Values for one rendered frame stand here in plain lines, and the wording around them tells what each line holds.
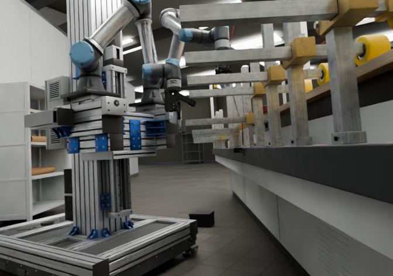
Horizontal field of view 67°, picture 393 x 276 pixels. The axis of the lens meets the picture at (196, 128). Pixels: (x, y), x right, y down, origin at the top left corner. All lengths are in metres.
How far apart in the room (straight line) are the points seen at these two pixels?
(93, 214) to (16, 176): 1.90
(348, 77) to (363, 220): 0.26
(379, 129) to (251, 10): 0.51
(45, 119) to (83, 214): 0.65
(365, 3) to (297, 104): 0.34
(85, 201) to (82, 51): 0.91
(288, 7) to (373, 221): 0.39
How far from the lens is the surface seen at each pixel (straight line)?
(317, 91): 1.14
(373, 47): 0.89
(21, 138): 3.69
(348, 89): 0.62
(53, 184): 4.53
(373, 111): 0.94
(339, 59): 0.63
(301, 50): 0.80
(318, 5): 0.60
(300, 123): 0.84
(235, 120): 1.52
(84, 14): 2.11
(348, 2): 0.58
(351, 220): 0.66
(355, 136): 0.61
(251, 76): 1.05
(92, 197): 1.92
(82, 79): 1.69
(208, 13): 0.56
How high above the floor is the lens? 0.71
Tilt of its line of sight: 4 degrees up
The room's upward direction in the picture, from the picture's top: 3 degrees counter-clockwise
